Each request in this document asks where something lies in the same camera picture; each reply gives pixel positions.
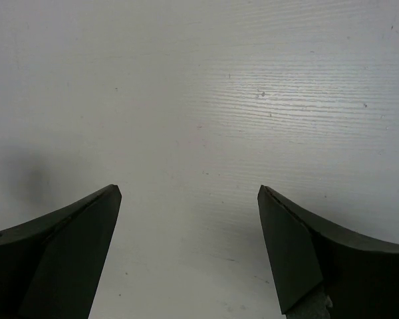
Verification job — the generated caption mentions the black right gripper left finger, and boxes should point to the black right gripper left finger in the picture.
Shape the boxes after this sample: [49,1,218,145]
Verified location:
[0,185,121,318]

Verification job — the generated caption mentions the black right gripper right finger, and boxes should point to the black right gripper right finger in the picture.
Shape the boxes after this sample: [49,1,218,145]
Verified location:
[257,186,399,318]

